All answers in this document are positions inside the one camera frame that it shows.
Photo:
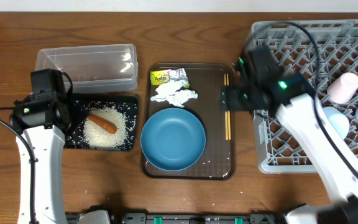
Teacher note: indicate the crumpled white foil paper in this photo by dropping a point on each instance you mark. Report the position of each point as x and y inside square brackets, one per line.
[176, 92]

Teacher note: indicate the black plastic tray bin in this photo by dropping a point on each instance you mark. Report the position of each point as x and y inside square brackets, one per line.
[108, 98]

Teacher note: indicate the orange carrot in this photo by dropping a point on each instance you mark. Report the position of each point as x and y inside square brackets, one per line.
[103, 123]

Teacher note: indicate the pink white cup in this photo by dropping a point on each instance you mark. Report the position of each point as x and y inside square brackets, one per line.
[342, 89]

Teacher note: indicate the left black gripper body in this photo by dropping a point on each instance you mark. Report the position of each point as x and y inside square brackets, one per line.
[66, 116]

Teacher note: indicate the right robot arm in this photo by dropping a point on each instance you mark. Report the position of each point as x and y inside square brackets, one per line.
[296, 106]

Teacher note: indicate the wooden chopstick right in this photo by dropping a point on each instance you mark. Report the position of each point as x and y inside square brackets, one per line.
[229, 119]

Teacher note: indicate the yellow snack wrapper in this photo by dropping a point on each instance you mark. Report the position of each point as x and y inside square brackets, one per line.
[159, 77]

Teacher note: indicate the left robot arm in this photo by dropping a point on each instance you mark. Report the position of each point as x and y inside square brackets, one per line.
[41, 121]

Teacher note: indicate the dark blue plate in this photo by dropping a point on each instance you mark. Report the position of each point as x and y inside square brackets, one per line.
[173, 139]

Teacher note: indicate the brown serving tray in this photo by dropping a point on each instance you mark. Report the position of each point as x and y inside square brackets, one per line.
[218, 159]

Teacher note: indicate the light blue small bowl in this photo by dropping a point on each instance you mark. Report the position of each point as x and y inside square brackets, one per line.
[338, 120]

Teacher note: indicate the pile of white rice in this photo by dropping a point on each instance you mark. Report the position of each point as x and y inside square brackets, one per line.
[90, 136]

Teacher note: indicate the clear plastic bin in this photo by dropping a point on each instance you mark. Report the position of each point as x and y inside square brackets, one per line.
[94, 68]

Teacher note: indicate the grey dishwasher rack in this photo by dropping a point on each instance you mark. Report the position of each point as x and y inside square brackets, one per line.
[277, 151]

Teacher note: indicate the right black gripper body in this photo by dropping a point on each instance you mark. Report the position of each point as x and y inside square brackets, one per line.
[227, 98]

